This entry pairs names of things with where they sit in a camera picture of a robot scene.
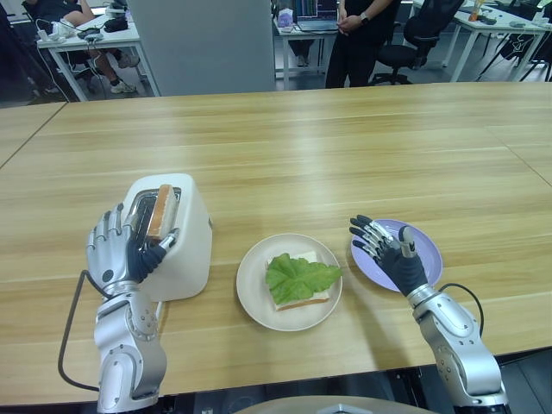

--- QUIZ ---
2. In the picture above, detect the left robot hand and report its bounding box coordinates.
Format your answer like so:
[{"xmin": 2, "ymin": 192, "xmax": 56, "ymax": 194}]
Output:
[{"xmin": 85, "ymin": 204, "xmax": 180, "ymax": 297}]

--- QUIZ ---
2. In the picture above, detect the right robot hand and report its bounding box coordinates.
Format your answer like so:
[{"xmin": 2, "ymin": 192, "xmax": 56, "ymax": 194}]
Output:
[{"xmin": 348, "ymin": 214, "xmax": 430, "ymax": 298}]

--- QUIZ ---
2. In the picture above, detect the bread slice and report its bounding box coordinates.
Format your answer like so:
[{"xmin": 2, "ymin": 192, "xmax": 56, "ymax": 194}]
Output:
[
  {"xmin": 146, "ymin": 184, "xmax": 182, "ymax": 243},
  {"xmin": 267, "ymin": 249, "xmax": 334, "ymax": 312}
]

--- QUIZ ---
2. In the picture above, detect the purple plate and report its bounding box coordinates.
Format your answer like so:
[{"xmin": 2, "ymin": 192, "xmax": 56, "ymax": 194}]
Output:
[{"xmin": 349, "ymin": 218, "xmax": 444, "ymax": 294}]

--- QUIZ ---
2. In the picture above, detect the cream toaster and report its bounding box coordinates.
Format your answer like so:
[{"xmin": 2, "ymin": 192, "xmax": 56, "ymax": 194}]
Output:
[{"xmin": 116, "ymin": 172, "xmax": 214, "ymax": 302}]

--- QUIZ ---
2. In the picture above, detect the green lettuce leaf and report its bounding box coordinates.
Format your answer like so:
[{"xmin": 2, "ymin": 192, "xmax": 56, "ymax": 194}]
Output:
[{"xmin": 264, "ymin": 253, "xmax": 344, "ymax": 304}]

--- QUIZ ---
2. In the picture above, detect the cream plate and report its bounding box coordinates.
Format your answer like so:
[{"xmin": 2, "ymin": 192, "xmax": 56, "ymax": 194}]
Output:
[{"xmin": 235, "ymin": 233, "xmax": 344, "ymax": 333}]

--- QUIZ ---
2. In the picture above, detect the robot body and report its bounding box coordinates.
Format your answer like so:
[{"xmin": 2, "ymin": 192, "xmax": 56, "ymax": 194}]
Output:
[{"xmin": 231, "ymin": 396, "xmax": 455, "ymax": 414}]

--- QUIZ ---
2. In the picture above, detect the person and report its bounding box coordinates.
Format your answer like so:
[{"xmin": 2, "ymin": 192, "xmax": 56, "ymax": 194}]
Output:
[
  {"xmin": 20, "ymin": 0, "xmax": 140, "ymax": 95},
  {"xmin": 324, "ymin": 0, "xmax": 403, "ymax": 90}
]

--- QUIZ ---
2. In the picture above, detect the black office chair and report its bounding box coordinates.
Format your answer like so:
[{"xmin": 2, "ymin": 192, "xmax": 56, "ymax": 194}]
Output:
[{"xmin": 371, "ymin": 0, "xmax": 466, "ymax": 86}]

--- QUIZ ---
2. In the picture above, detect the laptop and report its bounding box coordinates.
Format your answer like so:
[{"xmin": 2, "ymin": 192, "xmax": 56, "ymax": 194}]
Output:
[{"xmin": 295, "ymin": 0, "xmax": 341, "ymax": 33}]

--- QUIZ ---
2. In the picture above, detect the black cable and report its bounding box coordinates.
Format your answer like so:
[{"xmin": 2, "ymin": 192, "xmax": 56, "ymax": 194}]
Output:
[
  {"xmin": 438, "ymin": 282, "xmax": 486, "ymax": 342},
  {"xmin": 57, "ymin": 269, "xmax": 109, "ymax": 392}
]

